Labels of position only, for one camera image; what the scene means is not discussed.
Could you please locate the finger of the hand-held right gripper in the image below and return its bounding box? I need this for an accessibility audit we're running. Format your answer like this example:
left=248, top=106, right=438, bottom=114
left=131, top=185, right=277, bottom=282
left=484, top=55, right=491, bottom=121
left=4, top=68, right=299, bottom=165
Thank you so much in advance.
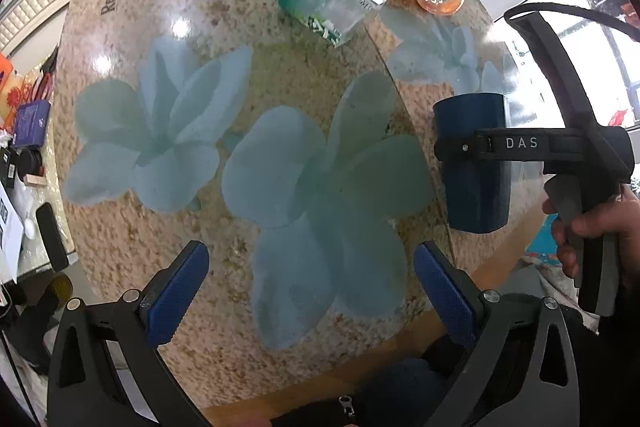
left=433, top=130, right=481, bottom=162

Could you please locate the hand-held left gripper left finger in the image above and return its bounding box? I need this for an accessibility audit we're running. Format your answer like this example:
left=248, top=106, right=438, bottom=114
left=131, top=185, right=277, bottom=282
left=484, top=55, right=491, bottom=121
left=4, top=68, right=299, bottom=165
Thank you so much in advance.
left=46, top=241, right=211, bottom=427

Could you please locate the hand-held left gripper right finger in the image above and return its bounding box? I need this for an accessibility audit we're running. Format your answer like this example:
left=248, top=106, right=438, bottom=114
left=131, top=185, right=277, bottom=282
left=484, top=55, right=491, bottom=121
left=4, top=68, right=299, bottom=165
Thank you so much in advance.
left=413, top=241, right=583, bottom=427

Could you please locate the dark blue cup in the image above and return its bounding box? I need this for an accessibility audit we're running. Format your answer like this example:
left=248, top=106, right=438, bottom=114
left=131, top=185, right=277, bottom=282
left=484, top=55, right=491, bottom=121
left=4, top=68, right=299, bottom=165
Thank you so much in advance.
left=432, top=92, right=512, bottom=234

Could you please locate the person's right hand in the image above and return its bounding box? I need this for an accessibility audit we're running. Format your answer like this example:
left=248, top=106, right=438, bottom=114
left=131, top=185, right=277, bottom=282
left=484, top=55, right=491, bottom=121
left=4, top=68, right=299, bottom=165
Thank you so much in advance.
left=542, top=184, right=640, bottom=289

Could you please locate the person's dark jacket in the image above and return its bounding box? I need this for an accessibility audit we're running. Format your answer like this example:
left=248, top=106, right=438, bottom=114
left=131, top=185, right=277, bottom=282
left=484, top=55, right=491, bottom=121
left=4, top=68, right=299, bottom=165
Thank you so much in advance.
left=270, top=267, right=601, bottom=427

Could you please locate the amber bottle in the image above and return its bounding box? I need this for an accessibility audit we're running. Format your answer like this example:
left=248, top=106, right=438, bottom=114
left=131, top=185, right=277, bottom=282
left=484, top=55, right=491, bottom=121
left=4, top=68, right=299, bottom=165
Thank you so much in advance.
left=44, top=275, right=74, bottom=309

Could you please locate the black phone case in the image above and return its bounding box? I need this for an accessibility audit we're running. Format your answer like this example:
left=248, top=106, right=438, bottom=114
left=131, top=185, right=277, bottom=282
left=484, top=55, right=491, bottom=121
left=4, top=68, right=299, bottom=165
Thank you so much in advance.
left=35, top=202, right=70, bottom=273

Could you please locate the floral printed tablecloth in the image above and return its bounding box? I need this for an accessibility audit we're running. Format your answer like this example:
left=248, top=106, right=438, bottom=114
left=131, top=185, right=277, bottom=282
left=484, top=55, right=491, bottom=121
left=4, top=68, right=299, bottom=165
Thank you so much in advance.
left=52, top=0, right=521, bottom=410

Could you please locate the white printed paper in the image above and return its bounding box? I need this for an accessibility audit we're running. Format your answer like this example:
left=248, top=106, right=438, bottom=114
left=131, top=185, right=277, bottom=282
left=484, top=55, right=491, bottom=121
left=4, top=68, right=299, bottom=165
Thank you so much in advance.
left=0, top=181, right=24, bottom=284

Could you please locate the black round jar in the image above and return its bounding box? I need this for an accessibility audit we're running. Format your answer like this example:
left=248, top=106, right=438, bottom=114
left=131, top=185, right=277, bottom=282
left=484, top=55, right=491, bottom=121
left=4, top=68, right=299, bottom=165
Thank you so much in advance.
left=15, top=149, right=44, bottom=180

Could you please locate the purple box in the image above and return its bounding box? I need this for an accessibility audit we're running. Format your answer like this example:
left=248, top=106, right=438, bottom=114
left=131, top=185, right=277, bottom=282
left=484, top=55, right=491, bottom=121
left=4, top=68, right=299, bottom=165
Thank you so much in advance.
left=12, top=101, right=52, bottom=148

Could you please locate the white tufted furniture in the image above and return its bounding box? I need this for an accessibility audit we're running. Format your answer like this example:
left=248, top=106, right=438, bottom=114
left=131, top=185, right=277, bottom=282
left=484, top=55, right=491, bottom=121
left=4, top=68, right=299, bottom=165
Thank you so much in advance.
left=0, top=0, right=76, bottom=54

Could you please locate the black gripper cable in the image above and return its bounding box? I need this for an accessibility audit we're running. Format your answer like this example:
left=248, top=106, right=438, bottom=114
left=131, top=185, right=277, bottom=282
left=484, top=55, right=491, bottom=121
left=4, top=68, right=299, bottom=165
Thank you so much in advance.
left=504, top=2, right=640, bottom=42

